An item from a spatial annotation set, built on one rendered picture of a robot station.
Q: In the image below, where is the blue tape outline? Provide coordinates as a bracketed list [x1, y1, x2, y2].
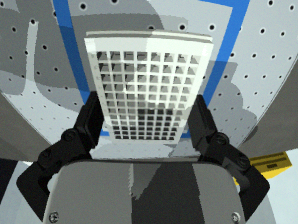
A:
[53, 0, 250, 107]

